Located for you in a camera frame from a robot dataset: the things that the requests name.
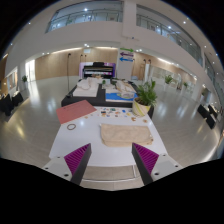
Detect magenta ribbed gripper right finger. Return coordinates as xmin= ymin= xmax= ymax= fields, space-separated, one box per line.
xmin=132 ymin=143 xmax=159 ymax=185

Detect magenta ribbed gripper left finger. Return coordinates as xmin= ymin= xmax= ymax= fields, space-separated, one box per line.
xmin=64 ymin=144 xmax=92 ymax=185

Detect beige folded towel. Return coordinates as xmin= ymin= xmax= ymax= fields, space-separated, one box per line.
xmin=101 ymin=124 xmax=153 ymax=147

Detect pink paper sheet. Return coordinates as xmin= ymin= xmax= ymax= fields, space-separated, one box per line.
xmin=56 ymin=100 xmax=96 ymax=124

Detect scattered small colourful pieces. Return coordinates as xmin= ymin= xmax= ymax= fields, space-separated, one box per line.
xmin=83 ymin=107 xmax=150 ymax=125

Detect potted green plant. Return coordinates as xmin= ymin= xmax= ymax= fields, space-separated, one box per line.
xmin=132 ymin=80 xmax=157 ymax=117

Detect blue map board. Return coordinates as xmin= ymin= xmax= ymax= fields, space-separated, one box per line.
xmin=105 ymin=93 xmax=137 ymax=102

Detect black display platform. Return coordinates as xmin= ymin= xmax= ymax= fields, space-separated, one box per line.
xmin=60 ymin=78 xmax=155 ymax=118

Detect white architectural model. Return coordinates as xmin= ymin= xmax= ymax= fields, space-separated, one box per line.
xmin=73 ymin=77 xmax=99 ymax=97

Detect black piano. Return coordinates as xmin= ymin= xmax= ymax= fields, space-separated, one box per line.
xmin=82 ymin=62 xmax=114 ymax=78

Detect white direction sign pillar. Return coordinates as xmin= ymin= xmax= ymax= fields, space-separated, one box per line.
xmin=117 ymin=48 xmax=134 ymax=80

